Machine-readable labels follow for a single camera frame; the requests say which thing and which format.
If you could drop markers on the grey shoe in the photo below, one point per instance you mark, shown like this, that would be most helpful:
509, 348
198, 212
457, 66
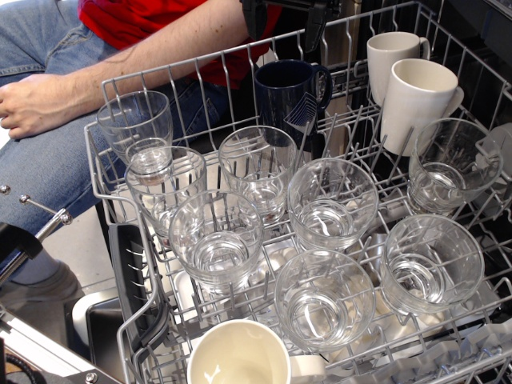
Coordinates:
62, 286

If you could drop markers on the dark blue ceramic mug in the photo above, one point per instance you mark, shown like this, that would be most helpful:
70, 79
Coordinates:
291, 95

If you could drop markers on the dark grey rack handle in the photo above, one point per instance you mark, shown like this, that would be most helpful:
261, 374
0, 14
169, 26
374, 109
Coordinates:
146, 320

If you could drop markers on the clear glass cup front right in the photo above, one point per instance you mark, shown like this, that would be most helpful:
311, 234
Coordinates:
430, 263

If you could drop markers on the person's bare forearm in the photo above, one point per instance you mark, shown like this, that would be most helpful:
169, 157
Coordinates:
208, 28

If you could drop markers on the white ceramic mug back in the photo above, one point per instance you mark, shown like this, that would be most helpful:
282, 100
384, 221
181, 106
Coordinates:
384, 50

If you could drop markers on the white ceramic mug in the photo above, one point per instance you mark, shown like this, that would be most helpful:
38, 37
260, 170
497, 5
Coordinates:
384, 50
419, 92

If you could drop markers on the clear glass cup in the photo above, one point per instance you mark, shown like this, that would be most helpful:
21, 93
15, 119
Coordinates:
331, 204
258, 162
217, 237
452, 162
160, 192
324, 300
138, 128
430, 263

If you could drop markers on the clear glass cup front left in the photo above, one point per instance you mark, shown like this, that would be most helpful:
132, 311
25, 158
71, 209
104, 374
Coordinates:
217, 237

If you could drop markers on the grey wire dishwasher rack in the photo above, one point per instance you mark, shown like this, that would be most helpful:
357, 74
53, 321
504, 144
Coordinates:
468, 344

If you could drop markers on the black clamp with metal screw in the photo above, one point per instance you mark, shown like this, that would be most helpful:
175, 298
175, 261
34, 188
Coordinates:
19, 245

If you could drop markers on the clear glass cup centre back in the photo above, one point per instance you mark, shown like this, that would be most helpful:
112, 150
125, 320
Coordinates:
258, 162

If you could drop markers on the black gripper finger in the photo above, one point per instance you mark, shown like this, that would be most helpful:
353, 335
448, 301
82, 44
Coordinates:
255, 15
320, 12

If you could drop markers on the cream ceramic mug front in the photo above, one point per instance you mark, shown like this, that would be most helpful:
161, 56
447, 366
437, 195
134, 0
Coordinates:
245, 351

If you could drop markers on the clear glass cup front centre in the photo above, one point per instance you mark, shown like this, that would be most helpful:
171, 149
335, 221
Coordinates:
324, 300

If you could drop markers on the clear glass cup back left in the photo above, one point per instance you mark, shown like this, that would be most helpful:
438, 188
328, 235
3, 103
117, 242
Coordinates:
138, 128

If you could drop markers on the person's bare hand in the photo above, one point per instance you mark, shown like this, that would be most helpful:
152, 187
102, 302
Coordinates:
39, 103

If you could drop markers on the white ceramic mug right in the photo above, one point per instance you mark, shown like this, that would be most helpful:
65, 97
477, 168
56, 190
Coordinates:
419, 92

